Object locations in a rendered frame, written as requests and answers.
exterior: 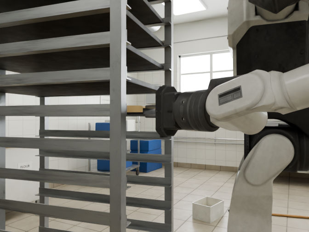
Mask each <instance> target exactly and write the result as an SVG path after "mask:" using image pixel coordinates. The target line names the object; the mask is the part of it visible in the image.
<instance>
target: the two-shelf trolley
mask: <svg viewBox="0 0 309 232"><path fill-rule="evenodd" d="M136 123H138V131H140V117H139V116H138V121H137V122H136ZM88 130H91V123H88ZM138 153H140V139H138ZM139 167H140V162H138V165H136V164H133V165H132V166H129V167H127V168H126V172H128V171H130V170H132V169H135V168H136V175H139ZM88 172H98V173H110V171H106V170H97V168H96V169H93V170H91V160H90V159H88Z"/></svg>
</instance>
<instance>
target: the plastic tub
mask: <svg viewBox="0 0 309 232"><path fill-rule="evenodd" d="M223 215H224V200H222V199H217V198H213V197H208V196H206V197H203V198H201V199H199V200H196V201H194V202H192V218H194V219H197V220H201V221H204V222H208V223H212V222H214V221H215V220H217V219H218V218H220V217H222V216H223Z"/></svg>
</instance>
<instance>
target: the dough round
mask: <svg viewBox="0 0 309 232"><path fill-rule="evenodd" d="M127 112H143V106H141V105H127Z"/></svg>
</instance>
